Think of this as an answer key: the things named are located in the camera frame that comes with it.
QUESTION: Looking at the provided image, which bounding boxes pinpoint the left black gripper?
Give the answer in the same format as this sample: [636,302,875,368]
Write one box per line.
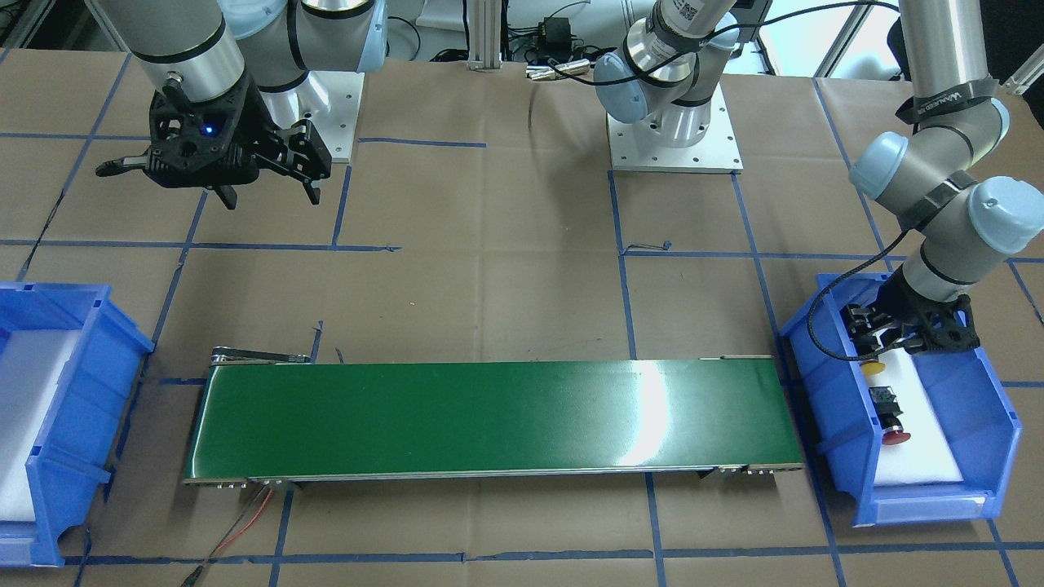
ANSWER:
[845,272,980,356]

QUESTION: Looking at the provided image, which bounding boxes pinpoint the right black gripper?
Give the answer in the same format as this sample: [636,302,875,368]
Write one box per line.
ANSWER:
[95,75,332,210]

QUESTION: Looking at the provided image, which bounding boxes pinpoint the red push button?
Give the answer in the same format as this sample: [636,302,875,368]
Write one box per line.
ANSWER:
[869,386,911,446]

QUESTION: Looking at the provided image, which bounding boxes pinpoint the yellow push button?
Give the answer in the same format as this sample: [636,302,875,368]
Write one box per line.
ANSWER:
[860,358,887,378]

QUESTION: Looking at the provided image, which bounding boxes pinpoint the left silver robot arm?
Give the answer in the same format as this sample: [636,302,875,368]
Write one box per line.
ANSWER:
[592,1,1042,363]

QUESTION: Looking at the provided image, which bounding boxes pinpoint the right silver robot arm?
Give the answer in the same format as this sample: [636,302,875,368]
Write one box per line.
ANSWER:
[95,1,387,210]

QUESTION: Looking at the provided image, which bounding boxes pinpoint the blue bin robot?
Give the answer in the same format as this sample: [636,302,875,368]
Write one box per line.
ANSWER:
[782,272,1022,527]
[1,282,155,567]

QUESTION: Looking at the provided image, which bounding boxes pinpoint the white foam pad bin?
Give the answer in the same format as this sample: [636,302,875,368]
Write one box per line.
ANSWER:
[1,329,81,523]
[868,350,963,487]

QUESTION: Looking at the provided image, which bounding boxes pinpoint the green conveyor belt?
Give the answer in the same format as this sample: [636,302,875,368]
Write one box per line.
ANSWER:
[184,355,804,486]

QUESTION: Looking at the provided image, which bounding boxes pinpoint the black power adapter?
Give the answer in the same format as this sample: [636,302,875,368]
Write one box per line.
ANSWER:
[537,16,573,52]

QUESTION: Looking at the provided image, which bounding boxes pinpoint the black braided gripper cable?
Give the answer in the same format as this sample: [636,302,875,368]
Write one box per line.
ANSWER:
[807,232,921,361]

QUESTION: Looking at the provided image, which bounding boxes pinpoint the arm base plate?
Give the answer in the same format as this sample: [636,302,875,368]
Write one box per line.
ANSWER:
[286,71,365,164]
[606,85,745,174]

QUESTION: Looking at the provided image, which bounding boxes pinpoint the aluminium frame post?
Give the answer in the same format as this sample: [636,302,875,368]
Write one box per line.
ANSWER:
[462,1,507,71]

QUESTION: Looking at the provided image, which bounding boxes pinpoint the red black conveyor wires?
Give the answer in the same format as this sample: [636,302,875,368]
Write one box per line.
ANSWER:
[181,483,274,586]

